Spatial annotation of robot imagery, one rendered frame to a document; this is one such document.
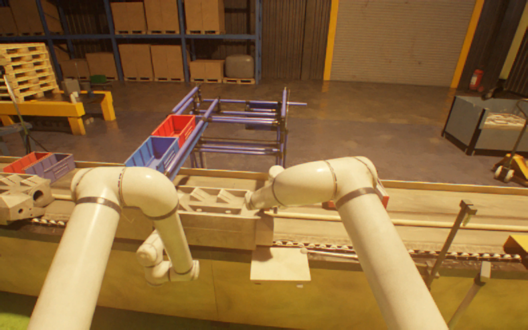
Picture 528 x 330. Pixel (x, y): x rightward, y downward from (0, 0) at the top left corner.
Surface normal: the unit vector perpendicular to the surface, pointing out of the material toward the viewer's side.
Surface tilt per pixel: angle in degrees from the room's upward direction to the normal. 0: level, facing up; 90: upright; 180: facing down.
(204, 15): 90
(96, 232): 48
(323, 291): 90
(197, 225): 80
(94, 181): 23
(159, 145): 94
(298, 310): 90
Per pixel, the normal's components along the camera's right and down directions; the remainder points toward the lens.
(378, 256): -0.55, -0.34
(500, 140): -0.09, 0.47
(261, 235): -0.07, 0.15
